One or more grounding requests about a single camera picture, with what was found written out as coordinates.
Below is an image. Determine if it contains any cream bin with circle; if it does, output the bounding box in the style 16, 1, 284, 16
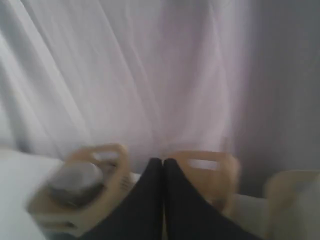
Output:
26, 143, 132, 237

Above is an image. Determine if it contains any white curtain backdrop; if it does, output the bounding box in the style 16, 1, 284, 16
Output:
0, 0, 320, 196

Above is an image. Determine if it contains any cream bin with square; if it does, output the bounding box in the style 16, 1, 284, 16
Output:
264, 170, 320, 240

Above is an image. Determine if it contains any small white ceramic bowl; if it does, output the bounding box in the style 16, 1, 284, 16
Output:
48, 162, 103, 192

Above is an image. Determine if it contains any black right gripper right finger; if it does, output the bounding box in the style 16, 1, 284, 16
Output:
163, 158, 259, 240

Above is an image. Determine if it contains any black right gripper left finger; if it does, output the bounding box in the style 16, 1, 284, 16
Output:
82, 158, 164, 240

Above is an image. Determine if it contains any stainless steel bowl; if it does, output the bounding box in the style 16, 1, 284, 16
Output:
48, 183, 105, 209

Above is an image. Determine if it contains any cream bin with triangle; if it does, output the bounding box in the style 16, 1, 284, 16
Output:
169, 150, 241, 217

